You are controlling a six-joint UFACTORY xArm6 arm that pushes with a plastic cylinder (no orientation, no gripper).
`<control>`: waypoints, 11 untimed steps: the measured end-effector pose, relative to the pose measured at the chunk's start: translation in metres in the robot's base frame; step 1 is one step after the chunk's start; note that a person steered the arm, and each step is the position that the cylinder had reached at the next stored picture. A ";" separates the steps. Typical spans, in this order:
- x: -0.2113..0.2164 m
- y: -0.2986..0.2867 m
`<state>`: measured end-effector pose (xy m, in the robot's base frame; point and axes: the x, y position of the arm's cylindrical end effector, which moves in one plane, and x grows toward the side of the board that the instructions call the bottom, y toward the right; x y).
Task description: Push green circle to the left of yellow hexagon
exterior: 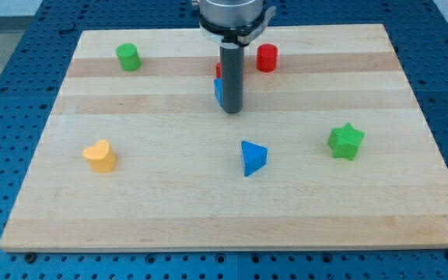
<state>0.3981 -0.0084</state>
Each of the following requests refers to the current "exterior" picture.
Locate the green cylinder block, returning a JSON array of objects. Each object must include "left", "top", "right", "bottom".
[{"left": 116, "top": 43, "right": 142, "bottom": 72}]

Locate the green star block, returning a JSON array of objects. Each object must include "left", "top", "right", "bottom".
[{"left": 327, "top": 123, "right": 366, "bottom": 161}]

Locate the blue block behind rod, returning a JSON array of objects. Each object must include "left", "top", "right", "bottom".
[{"left": 214, "top": 78, "right": 222, "bottom": 107}]

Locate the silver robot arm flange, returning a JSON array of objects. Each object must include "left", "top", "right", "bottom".
[{"left": 192, "top": 0, "right": 276, "bottom": 49}]

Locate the blue triangle block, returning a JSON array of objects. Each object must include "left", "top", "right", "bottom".
[{"left": 241, "top": 141, "right": 268, "bottom": 177}]

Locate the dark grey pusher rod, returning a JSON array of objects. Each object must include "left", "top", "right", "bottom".
[{"left": 220, "top": 47, "right": 244, "bottom": 114}]

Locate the red cylinder block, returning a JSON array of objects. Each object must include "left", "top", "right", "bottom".
[{"left": 256, "top": 44, "right": 278, "bottom": 72}]

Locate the wooden board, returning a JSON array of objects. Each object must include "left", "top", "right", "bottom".
[{"left": 0, "top": 24, "right": 448, "bottom": 253}]

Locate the yellow heart block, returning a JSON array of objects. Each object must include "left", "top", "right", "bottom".
[{"left": 82, "top": 139, "right": 117, "bottom": 173}]

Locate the red block behind rod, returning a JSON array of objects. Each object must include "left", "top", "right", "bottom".
[{"left": 215, "top": 62, "right": 222, "bottom": 79}]

